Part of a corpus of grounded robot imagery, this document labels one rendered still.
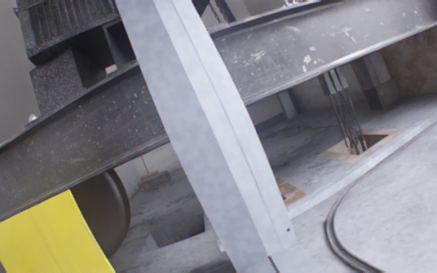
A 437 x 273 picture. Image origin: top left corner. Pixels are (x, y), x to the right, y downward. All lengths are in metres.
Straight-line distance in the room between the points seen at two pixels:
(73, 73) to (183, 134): 0.48
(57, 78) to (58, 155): 0.27
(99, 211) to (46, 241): 0.36
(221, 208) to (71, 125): 0.56
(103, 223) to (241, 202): 0.76
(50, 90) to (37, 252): 0.59
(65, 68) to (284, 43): 0.76
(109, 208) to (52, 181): 0.34
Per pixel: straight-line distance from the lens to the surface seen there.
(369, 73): 2.01
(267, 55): 0.86
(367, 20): 1.15
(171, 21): 0.68
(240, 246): 0.69
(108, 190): 1.15
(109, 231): 1.23
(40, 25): 1.00
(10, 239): 1.10
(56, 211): 0.90
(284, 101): 4.10
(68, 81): 0.92
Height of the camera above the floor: 0.40
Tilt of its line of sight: 2 degrees down
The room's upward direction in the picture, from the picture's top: 24 degrees counter-clockwise
